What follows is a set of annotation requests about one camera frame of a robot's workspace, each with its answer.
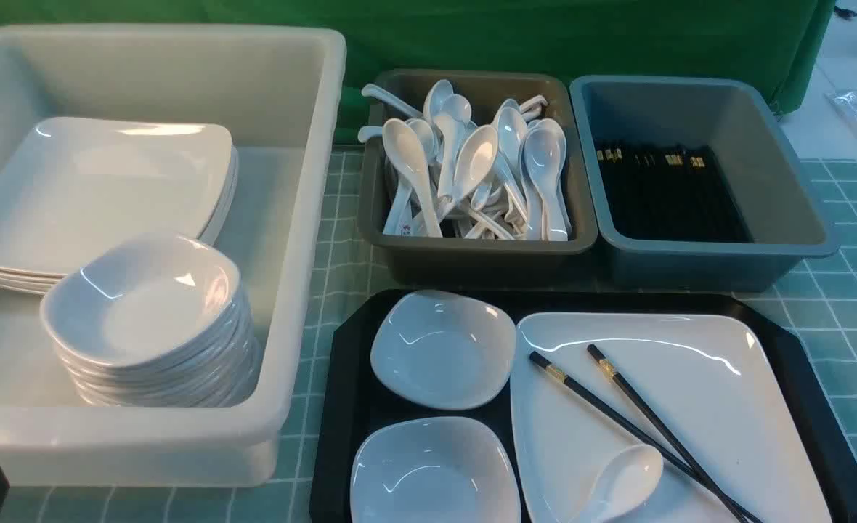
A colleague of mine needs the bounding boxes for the white bowl tray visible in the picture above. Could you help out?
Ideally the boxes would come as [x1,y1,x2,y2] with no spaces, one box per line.
[349,416,522,522]
[370,289,517,411]

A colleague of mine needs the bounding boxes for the white ceramic soup spoon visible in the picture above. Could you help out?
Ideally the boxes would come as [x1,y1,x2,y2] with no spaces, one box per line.
[570,444,665,522]

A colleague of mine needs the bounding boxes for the black chopstick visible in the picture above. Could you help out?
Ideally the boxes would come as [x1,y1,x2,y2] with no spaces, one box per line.
[529,351,756,523]
[587,344,760,522]

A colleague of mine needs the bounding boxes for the large white square plate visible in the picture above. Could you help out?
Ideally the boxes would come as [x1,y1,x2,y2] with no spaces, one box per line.
[509,312,832,522]

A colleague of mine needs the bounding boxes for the stack of white bowls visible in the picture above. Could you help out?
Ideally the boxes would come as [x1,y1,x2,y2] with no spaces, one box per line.
[39,232,264,408]

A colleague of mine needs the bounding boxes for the stack of white plates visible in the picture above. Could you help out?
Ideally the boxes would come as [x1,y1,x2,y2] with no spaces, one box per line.
[0,116,239,294]

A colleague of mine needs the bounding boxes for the black serving tray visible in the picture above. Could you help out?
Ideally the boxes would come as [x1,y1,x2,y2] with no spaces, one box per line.
[309,289,857,522]

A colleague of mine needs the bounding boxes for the brown spoon bin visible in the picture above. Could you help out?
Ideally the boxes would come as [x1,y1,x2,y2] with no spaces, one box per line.
[357,69,598,288]

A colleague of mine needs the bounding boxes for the large white plastic tub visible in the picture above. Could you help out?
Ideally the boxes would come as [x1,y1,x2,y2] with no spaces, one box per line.
[0,24,346,487]

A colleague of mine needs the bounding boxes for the white spoon front left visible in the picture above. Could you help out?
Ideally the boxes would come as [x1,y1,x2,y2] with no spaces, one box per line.
[382,118,442,238]

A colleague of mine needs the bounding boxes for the white spoon centre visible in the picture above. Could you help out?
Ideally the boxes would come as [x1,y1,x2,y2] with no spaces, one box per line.
[437,124,498,222]

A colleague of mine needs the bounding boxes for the white spoon right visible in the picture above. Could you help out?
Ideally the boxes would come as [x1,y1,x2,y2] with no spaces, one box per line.
[519,118,569,241]

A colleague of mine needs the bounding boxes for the black chopsticks in bin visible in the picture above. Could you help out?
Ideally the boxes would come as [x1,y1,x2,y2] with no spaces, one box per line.
[596,140,752,244]

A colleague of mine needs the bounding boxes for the blue-grey chopstick bin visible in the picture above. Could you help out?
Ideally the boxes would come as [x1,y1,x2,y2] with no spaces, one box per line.
[570,74,838,292]

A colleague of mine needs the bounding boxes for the green backdrop cloth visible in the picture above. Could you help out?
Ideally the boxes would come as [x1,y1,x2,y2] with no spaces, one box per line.
[0,1,834,143]

